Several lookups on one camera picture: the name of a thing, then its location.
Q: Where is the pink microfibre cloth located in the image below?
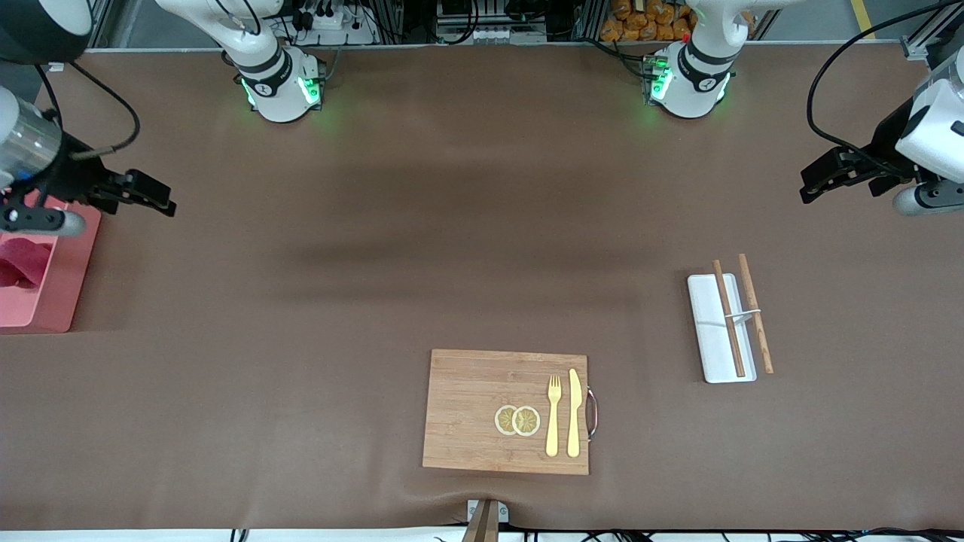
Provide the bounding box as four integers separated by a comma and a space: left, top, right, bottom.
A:
0, 236, 54, 291

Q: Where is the pink plastic bin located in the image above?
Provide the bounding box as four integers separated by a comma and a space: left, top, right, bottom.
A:
0, 192, 102, 334

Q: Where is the white rectangular tray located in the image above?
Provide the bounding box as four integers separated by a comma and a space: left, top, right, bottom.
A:
687, 273, 761, 385

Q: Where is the orange packaged goods pile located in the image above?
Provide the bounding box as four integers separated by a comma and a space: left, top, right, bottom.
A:
600, 0, 695, 43

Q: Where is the white power strip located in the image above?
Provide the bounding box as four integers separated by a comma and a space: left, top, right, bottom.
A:
296, 6, 379, 46

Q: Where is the yellow knife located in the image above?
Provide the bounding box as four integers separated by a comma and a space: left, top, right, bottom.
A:
566, 368, 583, 458

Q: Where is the yellow fork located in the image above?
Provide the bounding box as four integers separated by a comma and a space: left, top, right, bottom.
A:
545, 374, 563, 458

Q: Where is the bamboo cutting board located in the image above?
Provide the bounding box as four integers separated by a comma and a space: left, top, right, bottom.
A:
422, 349, 600, 477

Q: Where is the black electronics box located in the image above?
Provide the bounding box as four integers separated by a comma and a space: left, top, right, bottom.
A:
435, 0, 554, 43

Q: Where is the brown wooden bar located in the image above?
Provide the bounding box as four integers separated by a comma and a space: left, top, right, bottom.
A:
460, 501, 500, 542

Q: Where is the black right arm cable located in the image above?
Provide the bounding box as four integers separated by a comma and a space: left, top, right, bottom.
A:
34, 62, 142, 160

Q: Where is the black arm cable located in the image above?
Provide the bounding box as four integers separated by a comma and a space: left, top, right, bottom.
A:
34, 62, 142, 160
807, 0, 959, 163

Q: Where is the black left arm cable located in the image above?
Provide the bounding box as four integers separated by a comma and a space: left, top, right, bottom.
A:
807, 0, 959, 163

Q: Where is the aluminium frame profile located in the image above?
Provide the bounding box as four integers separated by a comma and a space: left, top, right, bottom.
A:
87, 0, 115, 50
900, 0, 964, 62

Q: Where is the grey metal edge bracket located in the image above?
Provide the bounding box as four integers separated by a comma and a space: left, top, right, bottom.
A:
466, 499, 510, 525

